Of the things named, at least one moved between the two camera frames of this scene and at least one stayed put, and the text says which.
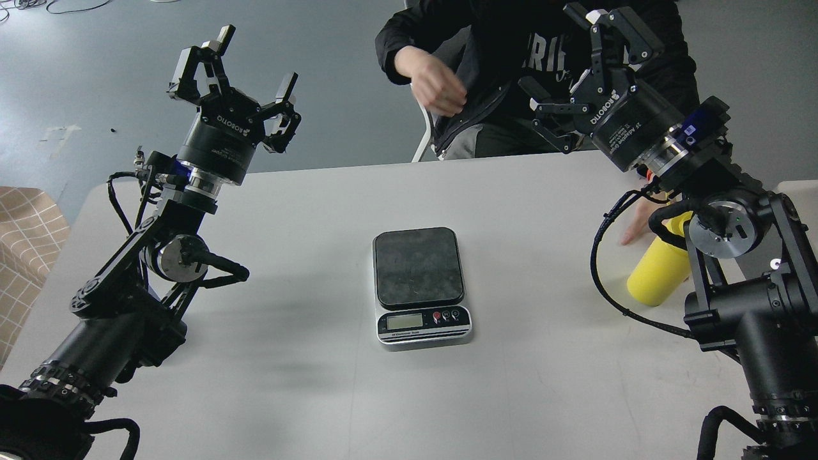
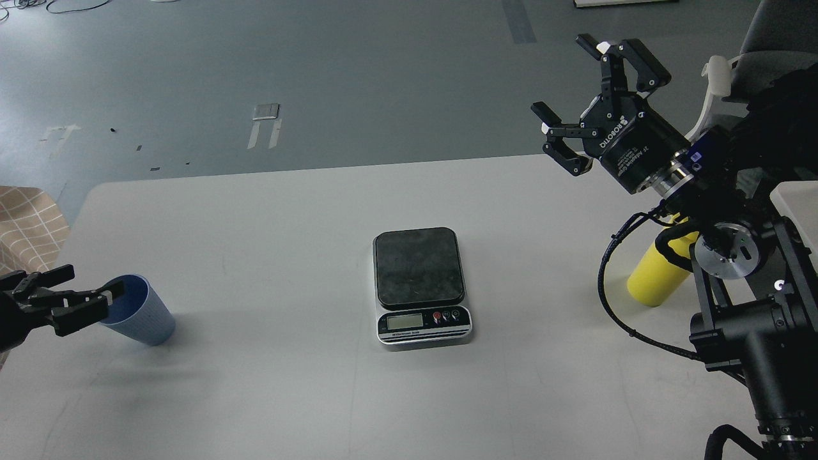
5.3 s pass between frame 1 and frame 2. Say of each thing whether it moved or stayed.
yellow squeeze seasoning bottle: stayed
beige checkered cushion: stayed
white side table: stayed
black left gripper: moved
